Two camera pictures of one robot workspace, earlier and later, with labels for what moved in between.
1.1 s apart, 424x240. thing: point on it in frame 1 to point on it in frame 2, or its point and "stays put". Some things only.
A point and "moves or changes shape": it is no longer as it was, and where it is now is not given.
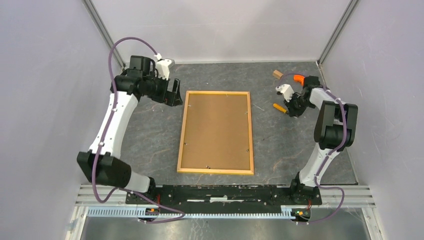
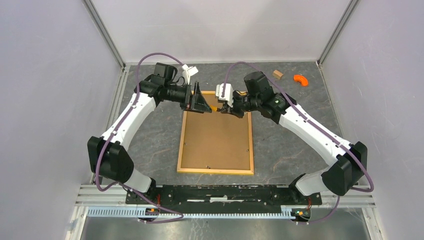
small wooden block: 277,74 stays put
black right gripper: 292,111 to 233,110
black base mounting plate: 225,199 stays put
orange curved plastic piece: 299,78 stays put
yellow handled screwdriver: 281,108 moves or changes shape
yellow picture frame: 216,133 stays put
